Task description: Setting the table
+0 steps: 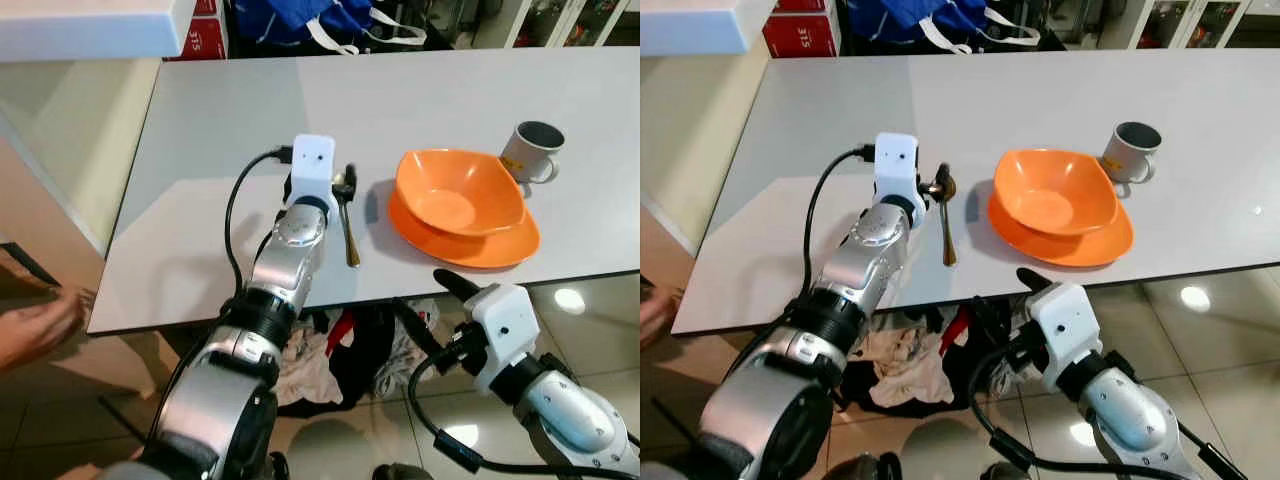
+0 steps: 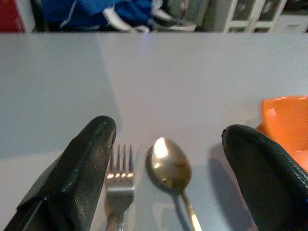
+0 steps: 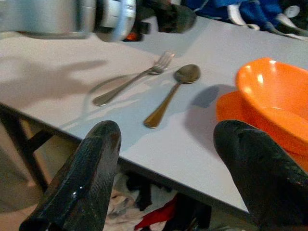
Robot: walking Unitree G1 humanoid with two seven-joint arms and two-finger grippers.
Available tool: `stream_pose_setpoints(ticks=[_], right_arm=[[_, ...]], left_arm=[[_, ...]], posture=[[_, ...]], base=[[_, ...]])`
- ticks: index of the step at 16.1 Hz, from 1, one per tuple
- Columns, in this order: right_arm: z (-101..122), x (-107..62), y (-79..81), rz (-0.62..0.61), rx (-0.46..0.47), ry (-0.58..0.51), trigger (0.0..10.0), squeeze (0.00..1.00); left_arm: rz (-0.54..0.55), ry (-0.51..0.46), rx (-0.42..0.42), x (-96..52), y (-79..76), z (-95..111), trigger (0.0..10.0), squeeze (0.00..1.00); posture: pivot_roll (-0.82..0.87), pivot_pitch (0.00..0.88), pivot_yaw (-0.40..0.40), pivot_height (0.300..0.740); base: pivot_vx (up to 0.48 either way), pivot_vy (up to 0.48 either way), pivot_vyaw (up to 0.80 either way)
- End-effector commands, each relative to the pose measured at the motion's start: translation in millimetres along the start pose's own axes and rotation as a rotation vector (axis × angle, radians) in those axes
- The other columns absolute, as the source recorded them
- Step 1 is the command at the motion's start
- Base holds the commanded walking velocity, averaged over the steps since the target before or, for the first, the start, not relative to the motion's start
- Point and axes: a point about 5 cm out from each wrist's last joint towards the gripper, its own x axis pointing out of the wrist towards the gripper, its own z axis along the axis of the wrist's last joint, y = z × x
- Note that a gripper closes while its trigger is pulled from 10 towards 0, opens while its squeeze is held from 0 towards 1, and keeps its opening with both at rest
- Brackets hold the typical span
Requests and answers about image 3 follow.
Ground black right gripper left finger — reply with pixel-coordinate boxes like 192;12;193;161
19;120;122;231

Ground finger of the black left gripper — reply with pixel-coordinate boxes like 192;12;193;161
168;4;198;34

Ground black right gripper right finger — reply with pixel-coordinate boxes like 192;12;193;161
213;119;308;231

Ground silver metal spoon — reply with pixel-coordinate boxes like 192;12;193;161
143;64;202;129

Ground silver metal fork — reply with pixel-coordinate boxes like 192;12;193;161
92;51;176;107

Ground white cloth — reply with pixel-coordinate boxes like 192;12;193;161
104;172;180;231

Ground black cloth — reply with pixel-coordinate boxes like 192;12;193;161
125;172;156;211

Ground blue white striped garment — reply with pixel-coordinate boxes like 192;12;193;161
185;0;308;41

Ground orange plastic plate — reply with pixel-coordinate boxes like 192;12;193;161
216;90;308;173

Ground red cloth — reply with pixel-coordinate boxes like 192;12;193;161
134;196;179;231

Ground orange plastic bowl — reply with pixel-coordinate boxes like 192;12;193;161
235;57;308;156

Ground black metal table frame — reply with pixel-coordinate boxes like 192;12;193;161
0;103;57;193

